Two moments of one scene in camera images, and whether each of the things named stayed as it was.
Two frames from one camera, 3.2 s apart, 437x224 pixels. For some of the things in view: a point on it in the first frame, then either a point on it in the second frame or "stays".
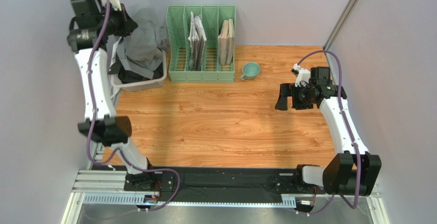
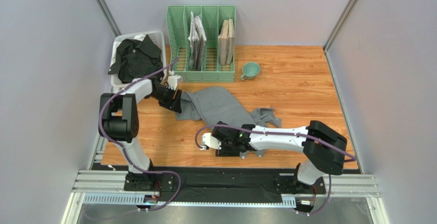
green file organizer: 178,22 stays
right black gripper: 292,96 → 224,147
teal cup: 250,70 stays
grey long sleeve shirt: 143,49 → 213,105
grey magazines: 197,40 stays
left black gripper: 128,25 → 173,104
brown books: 226,43 stays
